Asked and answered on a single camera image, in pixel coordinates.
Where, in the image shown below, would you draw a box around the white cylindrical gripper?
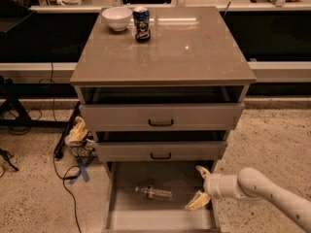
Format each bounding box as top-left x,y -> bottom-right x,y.
186,165 -> 225,211

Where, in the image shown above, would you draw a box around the clear plastic water bottle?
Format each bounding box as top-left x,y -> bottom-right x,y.
135,185 -> 173,200

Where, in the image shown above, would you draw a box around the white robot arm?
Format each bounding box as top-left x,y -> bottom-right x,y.
186,165 -> 311,233

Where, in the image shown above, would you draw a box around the middle grey drawer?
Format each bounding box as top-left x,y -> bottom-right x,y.
95,141 -> 227,162

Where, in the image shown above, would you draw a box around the white ceramic bowl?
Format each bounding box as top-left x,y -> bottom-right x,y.
101,7 -> 132,31

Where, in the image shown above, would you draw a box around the black power cable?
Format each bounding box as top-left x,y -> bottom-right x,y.
52,146 -> 83,233

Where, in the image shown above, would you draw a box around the top grey drawer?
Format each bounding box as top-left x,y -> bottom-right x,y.
80,103 -> 244,132

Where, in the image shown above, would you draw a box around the black stand legs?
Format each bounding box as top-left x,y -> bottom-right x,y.
0,76 -> 68,128

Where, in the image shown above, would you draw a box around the black drawer handle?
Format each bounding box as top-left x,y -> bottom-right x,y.
150,152 -> 172,160
148,119 -> 174,127

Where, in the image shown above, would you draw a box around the grey drawer cabinet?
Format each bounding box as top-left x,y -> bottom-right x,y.
69,5 -> 258,233

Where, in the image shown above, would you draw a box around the blue soda can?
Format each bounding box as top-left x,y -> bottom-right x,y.
133,6 -> 151,42

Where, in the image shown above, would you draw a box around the black drawer handle middle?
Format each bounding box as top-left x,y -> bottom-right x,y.
150,152 -> 172,160

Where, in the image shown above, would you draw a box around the black drawer handle top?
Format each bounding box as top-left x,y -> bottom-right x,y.
148,119 -> 174,127

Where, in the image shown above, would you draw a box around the crumpled snack bags pile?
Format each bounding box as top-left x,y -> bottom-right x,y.
65,116 -> 96,157

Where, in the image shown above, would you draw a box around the blue tape cross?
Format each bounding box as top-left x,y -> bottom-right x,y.
68,156 -> 94,184

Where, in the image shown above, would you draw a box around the bottom grey open drawer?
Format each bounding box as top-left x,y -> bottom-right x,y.
102,161 -> 221,233

